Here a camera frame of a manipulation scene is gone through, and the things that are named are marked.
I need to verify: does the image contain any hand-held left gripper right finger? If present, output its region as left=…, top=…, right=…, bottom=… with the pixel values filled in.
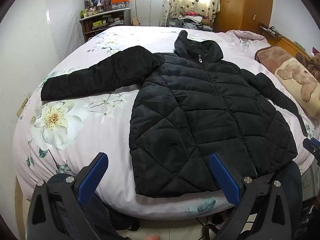
left=209, top=152, right=300, bottom=240

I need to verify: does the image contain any pile of clothes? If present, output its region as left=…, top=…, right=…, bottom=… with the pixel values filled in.
left=166, top=11, right=216, bottom=32

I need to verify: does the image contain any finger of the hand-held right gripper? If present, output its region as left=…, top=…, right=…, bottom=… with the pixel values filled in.
left=302, top=137, right=320, bottom=159

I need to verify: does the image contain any black puffer jacket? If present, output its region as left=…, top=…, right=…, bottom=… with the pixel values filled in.
left=40, top=30, right=308, bottom=198

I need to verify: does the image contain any wooden wardrobe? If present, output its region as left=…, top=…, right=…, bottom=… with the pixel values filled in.
left=214, top=0, right=274, bottom=33

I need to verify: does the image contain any cluttered wooden shelf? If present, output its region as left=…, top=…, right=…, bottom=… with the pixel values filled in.
left=79, top=7, right=132, bottom=43

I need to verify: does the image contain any brown teddy bear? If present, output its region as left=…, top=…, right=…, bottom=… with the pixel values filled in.
left=308, top=52, right=320, bottom=81

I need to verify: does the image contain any brown bear print pillow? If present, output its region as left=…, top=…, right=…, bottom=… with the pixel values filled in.
left=254, top=45, right=320, bottom=119

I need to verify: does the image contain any person's right leg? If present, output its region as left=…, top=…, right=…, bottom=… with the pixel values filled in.
left=274, top=160, right=303, bottom=207

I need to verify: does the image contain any white cabinet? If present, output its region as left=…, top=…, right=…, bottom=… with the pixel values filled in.
left=130, top=0, right=166, bottom=27

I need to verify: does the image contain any orange storage box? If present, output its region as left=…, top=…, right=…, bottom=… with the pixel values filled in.
left=109, top=0, right=131, bottom=10

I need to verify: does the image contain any bed with pink floral sheet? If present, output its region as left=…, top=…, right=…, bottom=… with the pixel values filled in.
left=12, top=25, right=320, bottom=221

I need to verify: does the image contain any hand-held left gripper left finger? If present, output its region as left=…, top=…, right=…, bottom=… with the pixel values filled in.
left=25, top=152, right=109, bottom=240

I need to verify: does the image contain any black shoe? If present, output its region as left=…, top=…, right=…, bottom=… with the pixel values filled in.
left=127, top=220, right=141, bottom=233

